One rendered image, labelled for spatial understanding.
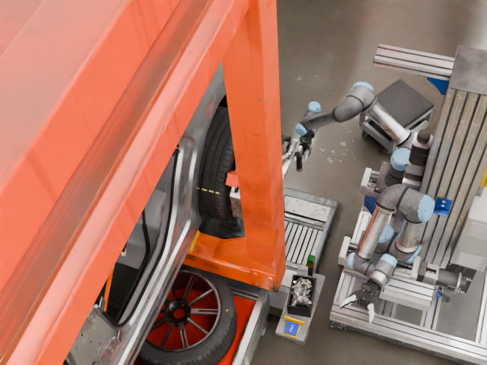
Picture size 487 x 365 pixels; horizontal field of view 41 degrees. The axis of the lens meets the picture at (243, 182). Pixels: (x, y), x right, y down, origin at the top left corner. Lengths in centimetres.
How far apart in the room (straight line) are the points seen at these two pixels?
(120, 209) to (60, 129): 86
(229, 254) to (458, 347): 145
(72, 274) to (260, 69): 112
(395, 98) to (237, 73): 269
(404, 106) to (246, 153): 234
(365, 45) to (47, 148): 519
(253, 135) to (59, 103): 196
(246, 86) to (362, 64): 328
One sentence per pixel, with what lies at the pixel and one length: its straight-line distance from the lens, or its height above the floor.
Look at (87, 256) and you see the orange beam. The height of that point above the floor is 273.
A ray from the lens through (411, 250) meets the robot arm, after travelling 339.
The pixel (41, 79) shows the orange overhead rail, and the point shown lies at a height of 351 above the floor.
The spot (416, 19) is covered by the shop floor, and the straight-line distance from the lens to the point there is 607.
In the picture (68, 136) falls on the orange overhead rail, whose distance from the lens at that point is 72.
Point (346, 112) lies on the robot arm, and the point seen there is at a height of 125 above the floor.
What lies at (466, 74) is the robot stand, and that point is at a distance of 279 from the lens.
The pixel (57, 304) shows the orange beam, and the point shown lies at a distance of 147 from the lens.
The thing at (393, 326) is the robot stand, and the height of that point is 23.
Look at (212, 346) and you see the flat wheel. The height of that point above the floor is 50.
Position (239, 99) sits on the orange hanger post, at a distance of 247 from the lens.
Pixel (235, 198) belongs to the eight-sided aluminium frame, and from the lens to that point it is 363.
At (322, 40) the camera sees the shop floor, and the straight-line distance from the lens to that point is 581.
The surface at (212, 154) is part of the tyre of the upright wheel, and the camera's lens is 359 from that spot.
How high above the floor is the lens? 399
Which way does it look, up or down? 55 degrees down
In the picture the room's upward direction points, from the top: 7 degrees counter-clockwise
